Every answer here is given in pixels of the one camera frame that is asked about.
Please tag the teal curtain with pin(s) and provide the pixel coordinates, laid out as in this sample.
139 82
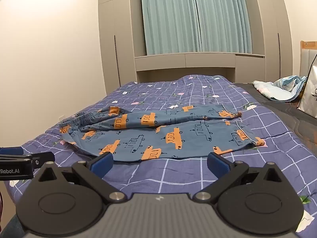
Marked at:
193 17

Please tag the light blue crumpled blanket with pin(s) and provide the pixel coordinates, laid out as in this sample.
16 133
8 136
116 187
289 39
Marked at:
279 88

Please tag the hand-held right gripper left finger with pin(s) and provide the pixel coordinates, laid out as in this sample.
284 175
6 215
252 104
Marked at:
102 163

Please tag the dark grey mattress cover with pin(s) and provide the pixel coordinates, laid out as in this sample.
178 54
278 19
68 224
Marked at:
284 119

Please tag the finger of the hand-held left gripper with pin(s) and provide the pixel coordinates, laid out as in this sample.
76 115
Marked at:
43 158
11 151

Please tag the blue pants with orange print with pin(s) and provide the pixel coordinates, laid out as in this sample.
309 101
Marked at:
161 133

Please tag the white plastic bag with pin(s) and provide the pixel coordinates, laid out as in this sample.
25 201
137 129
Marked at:
310 96

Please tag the wooden bed headboard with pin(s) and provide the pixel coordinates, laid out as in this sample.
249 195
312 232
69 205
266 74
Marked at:
307 59

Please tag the blue checkered floral quilt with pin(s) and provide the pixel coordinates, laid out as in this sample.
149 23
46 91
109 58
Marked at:
173 178

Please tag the white wall socket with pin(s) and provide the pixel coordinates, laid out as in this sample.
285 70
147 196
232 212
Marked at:
62 118

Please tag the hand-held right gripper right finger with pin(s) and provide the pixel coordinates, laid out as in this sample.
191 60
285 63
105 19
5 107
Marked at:
218 164

